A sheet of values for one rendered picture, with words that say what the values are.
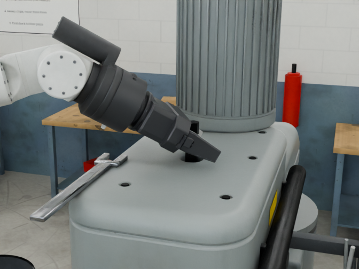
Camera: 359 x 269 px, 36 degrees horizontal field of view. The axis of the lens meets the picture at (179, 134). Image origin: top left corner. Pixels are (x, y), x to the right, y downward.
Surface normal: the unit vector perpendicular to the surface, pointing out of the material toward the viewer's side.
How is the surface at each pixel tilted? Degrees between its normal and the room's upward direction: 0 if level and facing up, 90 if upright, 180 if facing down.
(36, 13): 90
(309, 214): 0
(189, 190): 0
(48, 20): 90
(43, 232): 0
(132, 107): 83
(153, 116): 90
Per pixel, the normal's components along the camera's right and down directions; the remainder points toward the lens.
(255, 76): 0.51, 0.25
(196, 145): 0.22, 0.29
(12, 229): 0.01, -0.96
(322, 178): -0.29, 0.27
